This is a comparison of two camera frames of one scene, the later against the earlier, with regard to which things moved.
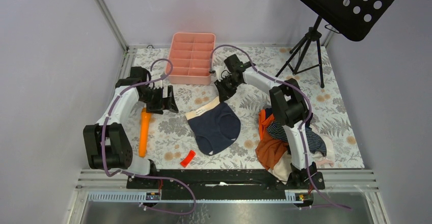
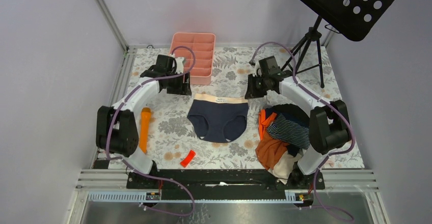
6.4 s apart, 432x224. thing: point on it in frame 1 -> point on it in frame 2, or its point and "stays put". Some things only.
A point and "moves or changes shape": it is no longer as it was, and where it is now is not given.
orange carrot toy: (144, 133) stays put
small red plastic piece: (188, 158) stays put
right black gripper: (223, 94) -> (251, 92)
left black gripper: (166, 103) -> (183, 88)
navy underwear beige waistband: (216, 126) moves or changes shape
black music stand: (351, 7) stays put
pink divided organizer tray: (191, 58) stays put
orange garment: (269, 149) stays put
